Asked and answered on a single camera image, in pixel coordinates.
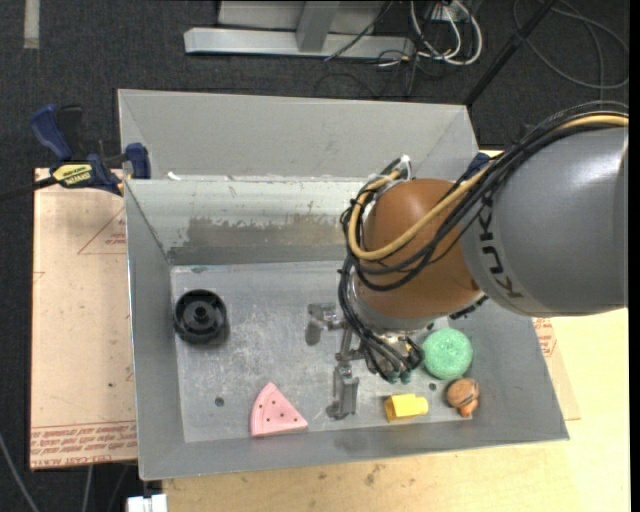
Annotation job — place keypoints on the brown cardboard board, red print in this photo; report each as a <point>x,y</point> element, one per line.
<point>80,310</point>

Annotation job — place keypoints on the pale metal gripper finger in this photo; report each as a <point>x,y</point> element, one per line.
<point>346,395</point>
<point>320,316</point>

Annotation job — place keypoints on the black round plastic spool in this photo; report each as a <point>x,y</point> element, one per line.
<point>201,317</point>

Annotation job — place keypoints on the pink toy watermelon slice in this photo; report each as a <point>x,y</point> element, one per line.
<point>272,415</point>

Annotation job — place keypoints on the grey metal bin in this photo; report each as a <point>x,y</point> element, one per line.
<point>260,320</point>

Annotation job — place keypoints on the orange-brown toy figure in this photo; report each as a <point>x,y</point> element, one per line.
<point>462,395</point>

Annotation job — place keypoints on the yellow plastic block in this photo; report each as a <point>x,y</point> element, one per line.
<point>402,406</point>

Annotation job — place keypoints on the green foam ball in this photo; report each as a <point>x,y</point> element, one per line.
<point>447,354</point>

